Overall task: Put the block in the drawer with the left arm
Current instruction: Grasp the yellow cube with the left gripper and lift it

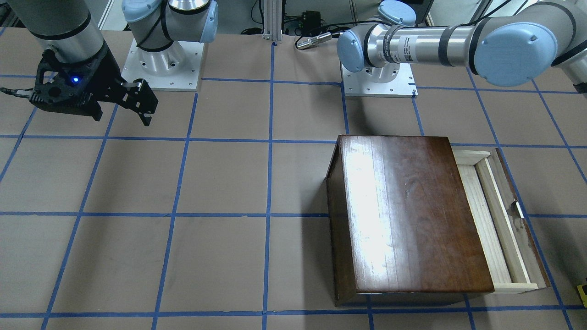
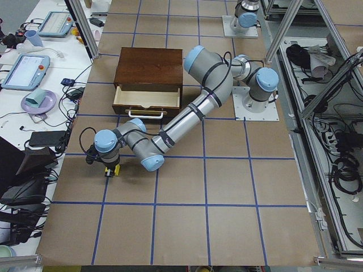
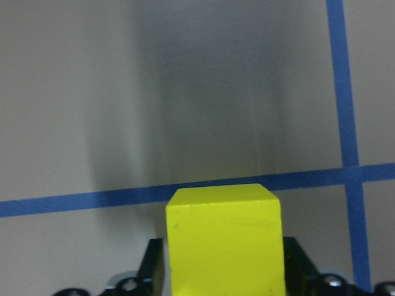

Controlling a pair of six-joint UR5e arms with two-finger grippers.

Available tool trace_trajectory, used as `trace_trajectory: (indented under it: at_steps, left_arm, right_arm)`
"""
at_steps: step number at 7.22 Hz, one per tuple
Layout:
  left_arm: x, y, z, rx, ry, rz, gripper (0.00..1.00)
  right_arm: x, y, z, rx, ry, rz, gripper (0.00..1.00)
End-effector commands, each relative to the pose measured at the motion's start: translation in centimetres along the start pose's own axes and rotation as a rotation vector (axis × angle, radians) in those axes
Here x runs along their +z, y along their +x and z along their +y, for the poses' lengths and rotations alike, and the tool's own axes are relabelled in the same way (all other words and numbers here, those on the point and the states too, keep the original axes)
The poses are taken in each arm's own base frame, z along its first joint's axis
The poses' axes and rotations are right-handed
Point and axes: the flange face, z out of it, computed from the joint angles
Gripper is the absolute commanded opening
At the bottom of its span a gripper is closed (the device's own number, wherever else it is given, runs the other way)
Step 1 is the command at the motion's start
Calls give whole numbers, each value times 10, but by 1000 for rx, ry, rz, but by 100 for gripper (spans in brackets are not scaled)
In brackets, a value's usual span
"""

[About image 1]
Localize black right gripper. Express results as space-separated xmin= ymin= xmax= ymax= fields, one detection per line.
xmin=28 ymin=44 xmax=159 ymax=126

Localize wooden drawer with white handle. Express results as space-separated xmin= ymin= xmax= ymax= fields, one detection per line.
xmin=453 ymin=149 xmax=551 ymax=294

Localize yellow block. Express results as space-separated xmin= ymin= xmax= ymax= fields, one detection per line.
xmin=576 ymin=283 xmax=587 ymax=308

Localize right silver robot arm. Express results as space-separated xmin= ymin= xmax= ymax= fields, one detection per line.
xmin=1 ymin=0 xmax=219 ymax=126

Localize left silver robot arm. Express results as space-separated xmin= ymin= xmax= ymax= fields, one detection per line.
xmin=336 ymin=0 xmax=587 ymax=94

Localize dark wooden drawer cabinet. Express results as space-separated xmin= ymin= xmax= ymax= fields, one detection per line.
xmin=326 ymin=134 xmax=495 ymax=307

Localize silver metal cylinder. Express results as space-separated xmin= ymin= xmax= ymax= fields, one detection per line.
xmin=295 ymin=32 xmax=332 ymax=50

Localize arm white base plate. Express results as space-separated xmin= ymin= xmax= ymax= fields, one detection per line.
xmin=340 ymin=63 xmax=419 ymax=98
xmin=122 ymin=40 xmax=207 ymax=92

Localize aluminium frame post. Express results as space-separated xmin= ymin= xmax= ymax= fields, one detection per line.
xmin=259 ymin=0 xmax=284 ymax=45

